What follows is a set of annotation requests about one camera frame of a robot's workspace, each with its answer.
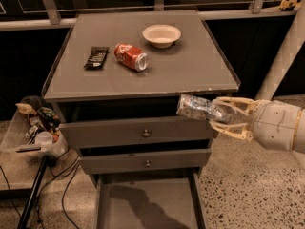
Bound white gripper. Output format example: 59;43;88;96
209;96;301;151

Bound silver blue redbull can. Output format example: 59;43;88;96
176;94;236;124

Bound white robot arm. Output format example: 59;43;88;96
210;97;305;154

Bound grey middle drawer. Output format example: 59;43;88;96
79;149;211;175

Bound grey drawer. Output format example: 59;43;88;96
79;149;211;175
60;116;216;149
93;169;208;229

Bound grey top drawer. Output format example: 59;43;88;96
60;116;216;149

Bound grey bottom drawer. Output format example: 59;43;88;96
93;169;208;229

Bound red soda can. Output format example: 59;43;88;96
114;43;148;72

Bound grey drawer cabinet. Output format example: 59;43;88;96
41;9;241;229

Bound yellow black clamp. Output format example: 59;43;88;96
279;0;298;10

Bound white paper bowl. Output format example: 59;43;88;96
142;24;181;49

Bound black snack bar packet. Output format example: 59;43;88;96
84;47;109;70

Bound white plastic cup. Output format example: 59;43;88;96
34;132;53;145

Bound crumpled snack wrappers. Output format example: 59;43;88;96
16;103;60;144

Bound black stand leg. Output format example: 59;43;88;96
17;156;49;229

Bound clear plastic bin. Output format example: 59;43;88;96
1;95;68;160

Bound white diagonal post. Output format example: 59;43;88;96
255;0;305;100

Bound black floor cable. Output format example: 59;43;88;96
0;150;82;229

